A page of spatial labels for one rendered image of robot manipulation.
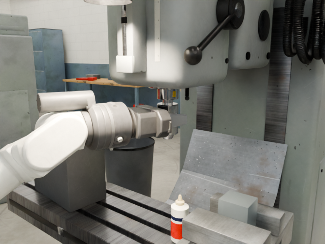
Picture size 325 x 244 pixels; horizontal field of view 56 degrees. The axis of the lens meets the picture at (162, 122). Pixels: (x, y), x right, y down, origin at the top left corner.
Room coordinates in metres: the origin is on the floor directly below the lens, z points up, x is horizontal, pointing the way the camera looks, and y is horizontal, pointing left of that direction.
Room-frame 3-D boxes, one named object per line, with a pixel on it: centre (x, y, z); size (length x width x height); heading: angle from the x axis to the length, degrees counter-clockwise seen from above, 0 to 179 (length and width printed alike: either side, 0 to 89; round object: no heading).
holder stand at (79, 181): (0.86, 0.28, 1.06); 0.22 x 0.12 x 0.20; 46
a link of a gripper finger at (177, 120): (0.62, -0.03, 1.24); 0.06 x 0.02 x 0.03; 123
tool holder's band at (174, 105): (0.65, -0.01, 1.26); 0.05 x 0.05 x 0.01
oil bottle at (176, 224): (0.62, -0.04, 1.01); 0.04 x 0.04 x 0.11
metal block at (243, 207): (0.54, -0.15, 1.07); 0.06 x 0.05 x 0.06; 54
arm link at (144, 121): (0.60, 0.07, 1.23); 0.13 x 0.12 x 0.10; 33
